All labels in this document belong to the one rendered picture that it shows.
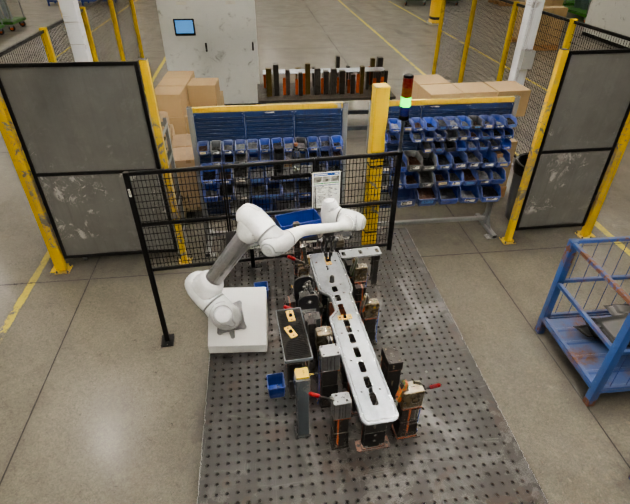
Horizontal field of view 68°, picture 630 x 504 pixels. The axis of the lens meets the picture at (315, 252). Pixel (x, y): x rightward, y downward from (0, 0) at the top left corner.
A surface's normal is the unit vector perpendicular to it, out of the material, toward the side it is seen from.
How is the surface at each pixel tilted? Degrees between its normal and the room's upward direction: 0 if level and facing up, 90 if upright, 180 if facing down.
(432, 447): 0
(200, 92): 90
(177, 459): 0
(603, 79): 89
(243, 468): 0
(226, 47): 90
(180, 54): 90
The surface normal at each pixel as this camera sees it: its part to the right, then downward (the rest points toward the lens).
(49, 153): 0.08, 0.59
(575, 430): 0.00, -0.82
